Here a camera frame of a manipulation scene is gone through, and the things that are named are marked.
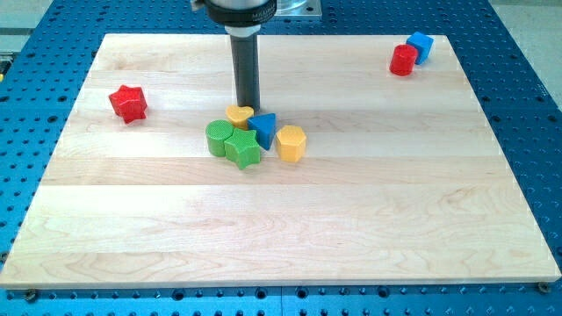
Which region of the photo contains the blue triangle block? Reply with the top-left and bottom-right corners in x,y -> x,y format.
248,113 -> 277,150

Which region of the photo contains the red cylinder block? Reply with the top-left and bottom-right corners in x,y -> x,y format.
389,44 -> 418,76

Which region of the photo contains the robot arm black flange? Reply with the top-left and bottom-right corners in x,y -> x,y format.
190,0 -> 277,38

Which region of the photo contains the yellow heart block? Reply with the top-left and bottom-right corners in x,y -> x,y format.
225,105 -> 255,130

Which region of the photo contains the light wooden board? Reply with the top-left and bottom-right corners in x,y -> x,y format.
1,33 -> 560,290

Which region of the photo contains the right board clamp screw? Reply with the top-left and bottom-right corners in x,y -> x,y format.
536,282 -> 551,294

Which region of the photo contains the left board clamp screw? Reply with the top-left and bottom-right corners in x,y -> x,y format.
22,289 -> 38,303

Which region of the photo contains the board clamp screw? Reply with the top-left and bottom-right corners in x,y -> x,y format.
536,282 -> 551,294
22,289 -> 38,303

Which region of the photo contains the green star block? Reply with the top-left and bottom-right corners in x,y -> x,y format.
224,128 -> 261,169

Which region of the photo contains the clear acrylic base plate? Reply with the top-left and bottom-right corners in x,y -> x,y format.
276,0 -> 322,18

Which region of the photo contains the green cylinder block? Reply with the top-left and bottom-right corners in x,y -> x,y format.
205,119 -> 234,157

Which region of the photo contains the blue cube block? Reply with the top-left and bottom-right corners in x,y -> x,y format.
406,32 -> 434,65

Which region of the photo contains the yellow hexagon block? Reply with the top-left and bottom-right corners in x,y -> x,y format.
276,125 -> 306,162

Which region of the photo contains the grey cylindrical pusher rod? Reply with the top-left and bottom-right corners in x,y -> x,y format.
230,34 -> 260,112

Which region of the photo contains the red star block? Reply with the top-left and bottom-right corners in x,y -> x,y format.
109,85 -> 148,124

